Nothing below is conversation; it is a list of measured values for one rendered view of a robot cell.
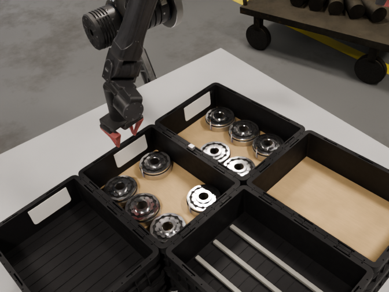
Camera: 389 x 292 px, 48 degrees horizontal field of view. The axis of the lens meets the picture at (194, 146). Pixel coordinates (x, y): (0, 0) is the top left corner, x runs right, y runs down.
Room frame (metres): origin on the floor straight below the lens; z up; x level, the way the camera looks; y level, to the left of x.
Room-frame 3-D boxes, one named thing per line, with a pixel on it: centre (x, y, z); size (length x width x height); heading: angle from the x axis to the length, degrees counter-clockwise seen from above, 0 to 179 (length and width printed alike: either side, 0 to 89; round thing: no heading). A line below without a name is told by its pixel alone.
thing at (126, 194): (0.90, 0.24, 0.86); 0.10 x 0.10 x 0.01
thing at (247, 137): (1.10, -0.17, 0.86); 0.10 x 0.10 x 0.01
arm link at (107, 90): (0.94, 0.18, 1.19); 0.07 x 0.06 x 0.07; 29
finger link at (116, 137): (0.93, 0.21, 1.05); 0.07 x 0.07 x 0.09; 43
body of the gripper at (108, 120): (0.94, 0.19, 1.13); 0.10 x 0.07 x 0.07; 133
